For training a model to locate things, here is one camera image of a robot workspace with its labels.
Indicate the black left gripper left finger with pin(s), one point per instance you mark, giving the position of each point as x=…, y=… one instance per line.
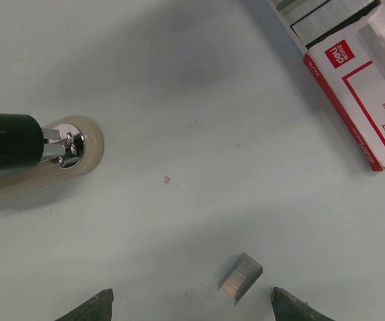
x=97, y=308

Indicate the red white staple box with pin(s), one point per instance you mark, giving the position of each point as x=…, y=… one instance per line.
x=343, y=46

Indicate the staple strip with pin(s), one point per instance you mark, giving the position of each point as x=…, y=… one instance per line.
x=240, y=277

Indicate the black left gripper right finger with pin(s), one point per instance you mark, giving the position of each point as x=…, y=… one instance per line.
x=286, y=307

